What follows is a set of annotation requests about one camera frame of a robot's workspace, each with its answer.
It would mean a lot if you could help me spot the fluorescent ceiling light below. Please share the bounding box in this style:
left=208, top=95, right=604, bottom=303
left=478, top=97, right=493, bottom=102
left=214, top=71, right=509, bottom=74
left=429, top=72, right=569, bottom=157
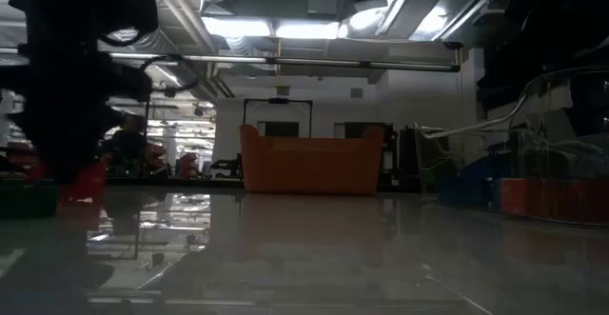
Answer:
left=275, top=22, right=342, bottom=41
left=202, top=17, right=272, bottom=38

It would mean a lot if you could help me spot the red background object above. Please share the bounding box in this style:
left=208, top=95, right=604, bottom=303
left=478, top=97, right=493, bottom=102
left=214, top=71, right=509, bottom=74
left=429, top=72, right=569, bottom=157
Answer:
left=145, top=143, right=168, bottom=174
left=177, top=151, right=199, bottom=180

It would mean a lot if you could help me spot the large shiny metal duct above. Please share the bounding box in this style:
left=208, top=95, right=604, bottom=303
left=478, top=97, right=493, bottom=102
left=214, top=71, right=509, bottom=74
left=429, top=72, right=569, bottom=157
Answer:
left=342, top=0, right=482, bottom=43

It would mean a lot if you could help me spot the long ceiling light rail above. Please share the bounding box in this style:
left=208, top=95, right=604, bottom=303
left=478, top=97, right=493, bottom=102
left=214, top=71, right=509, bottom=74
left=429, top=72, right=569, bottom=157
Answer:
left=108, top=51, right=462, bottom=73

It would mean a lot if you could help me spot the green cube block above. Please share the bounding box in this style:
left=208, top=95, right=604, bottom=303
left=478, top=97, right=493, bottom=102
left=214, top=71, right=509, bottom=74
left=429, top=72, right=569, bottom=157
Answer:
left=421, top=167, right=443, bottom=191

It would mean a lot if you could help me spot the blue studded block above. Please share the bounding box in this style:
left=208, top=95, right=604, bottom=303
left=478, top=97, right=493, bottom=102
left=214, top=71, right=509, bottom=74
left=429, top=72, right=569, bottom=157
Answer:
left=440, top=155, right=503, bottom=209

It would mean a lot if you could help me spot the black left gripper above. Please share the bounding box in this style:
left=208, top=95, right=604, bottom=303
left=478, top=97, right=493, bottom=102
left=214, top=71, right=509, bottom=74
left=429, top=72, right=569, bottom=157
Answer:
left=18, top=43, right=153, bottom=186

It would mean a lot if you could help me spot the orange plastic bin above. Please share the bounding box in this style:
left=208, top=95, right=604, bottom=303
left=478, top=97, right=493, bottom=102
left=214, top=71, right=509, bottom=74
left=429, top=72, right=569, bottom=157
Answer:
left=239, top=124, right=384, bottom=196

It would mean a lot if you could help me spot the red cube block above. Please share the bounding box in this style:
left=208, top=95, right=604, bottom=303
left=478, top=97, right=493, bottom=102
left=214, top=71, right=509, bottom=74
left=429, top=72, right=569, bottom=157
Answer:
left=546, top=179, right=609, bottom=225
left=499, top=177, right=548, bottom=220

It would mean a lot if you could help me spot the grey ceiling box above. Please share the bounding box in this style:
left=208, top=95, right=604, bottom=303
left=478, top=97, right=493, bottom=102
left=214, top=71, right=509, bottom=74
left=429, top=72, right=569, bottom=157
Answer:
left=307, top=0, right=340, bottom=16

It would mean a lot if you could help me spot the clear plastic bin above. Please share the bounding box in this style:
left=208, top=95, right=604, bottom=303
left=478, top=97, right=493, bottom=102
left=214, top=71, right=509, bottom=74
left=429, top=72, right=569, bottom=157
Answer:
left=413, top=65, right=609, bottom=229

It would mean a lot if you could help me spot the black cable loop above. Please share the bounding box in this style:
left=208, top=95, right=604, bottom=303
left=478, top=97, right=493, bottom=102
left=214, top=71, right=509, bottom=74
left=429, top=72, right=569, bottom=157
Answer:
left=137, top=55, right=201, bottom=93

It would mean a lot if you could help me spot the black cabinet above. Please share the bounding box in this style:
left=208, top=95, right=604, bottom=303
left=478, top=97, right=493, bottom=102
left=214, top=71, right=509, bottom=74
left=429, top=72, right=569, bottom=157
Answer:
left=375, top=124, right=421, bottom=193

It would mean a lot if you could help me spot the person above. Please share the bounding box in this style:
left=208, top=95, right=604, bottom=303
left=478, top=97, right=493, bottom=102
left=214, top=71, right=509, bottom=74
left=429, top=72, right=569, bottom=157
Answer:
left=102, top=114, right=149, bottom=176

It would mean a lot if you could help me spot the black frame stand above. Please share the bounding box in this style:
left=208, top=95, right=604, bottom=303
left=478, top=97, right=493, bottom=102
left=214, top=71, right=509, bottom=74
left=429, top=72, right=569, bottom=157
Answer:
left=243, top=97, right=314, bottom=139

